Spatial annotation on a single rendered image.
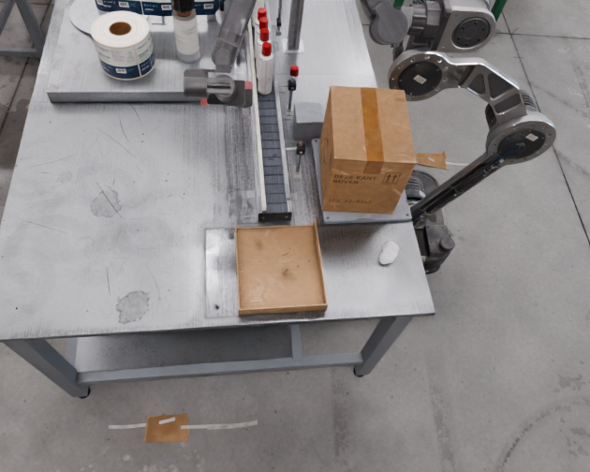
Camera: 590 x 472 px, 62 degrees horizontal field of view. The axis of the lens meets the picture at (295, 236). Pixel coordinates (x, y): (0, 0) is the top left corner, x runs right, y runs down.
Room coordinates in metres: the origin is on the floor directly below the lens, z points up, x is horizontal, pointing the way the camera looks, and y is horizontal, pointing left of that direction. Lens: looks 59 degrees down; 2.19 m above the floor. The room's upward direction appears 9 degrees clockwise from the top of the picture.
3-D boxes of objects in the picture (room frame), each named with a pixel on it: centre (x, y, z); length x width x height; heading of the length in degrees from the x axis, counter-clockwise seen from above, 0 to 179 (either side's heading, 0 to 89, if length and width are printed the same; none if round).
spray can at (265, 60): (1.41, 0.20, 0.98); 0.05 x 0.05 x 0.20
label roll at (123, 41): (1.44, 0.73, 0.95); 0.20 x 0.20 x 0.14
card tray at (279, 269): (0.71, 0.03, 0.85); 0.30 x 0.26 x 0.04; 14
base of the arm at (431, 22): (1.14, -0.23, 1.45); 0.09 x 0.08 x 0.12; 9
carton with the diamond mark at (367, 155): (1.10, -0.17, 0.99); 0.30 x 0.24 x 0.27; 8
